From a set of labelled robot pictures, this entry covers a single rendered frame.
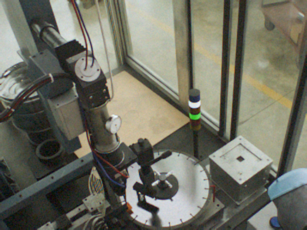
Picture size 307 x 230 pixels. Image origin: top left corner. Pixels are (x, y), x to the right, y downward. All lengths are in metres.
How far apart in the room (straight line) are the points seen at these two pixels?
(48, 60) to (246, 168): 0.86
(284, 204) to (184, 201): 0.53
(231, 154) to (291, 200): 0.70
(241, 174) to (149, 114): 0.66
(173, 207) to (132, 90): 0.94
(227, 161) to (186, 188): 0.24
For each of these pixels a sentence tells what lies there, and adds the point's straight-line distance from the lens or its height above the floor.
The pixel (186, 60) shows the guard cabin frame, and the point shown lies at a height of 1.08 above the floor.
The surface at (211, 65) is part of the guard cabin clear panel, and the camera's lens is 1.57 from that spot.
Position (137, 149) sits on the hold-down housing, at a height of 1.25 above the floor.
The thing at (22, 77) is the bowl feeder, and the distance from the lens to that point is 1.86.
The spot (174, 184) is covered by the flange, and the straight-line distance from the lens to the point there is 1.34.
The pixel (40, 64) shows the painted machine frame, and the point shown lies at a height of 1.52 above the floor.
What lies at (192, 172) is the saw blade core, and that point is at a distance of 1.39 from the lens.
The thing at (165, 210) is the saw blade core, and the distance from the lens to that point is 1.30.
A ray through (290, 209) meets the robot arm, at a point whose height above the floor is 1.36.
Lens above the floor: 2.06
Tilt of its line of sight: 43 degrees down
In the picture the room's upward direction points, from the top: 8 degrees counter-clockwise
